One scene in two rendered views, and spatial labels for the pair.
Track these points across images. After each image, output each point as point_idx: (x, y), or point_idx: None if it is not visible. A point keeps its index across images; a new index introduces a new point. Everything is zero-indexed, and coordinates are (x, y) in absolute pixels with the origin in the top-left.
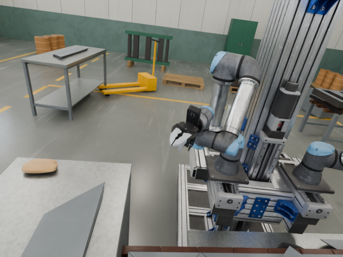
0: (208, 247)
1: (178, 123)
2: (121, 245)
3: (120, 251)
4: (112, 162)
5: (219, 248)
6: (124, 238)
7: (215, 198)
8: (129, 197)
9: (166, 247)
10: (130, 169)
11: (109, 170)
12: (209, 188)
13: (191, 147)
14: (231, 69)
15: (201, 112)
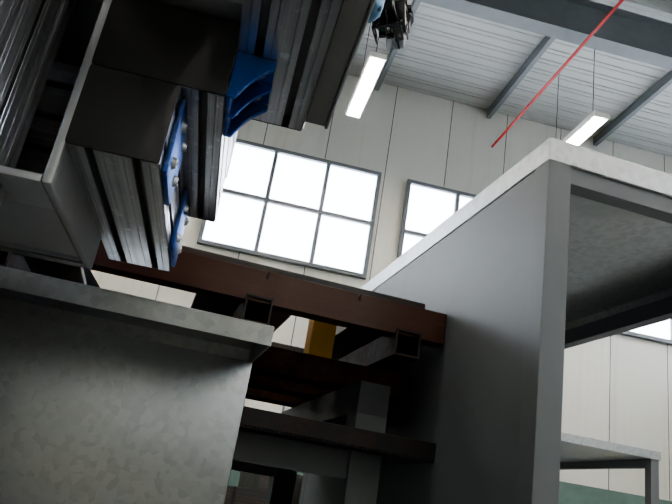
0: (237, 264)
1: (407, 4)
2: (441, 286)
3: (435, 288)
4: (605, 154)
5: (206, 257)
6: (461, 329)
7: (231, 151)
8: (532, 275)
9: (346, 291)
10: (534, 150)
11: (583, 170)
12: (225, 147)
13: (374, 34)
14: None
15: None
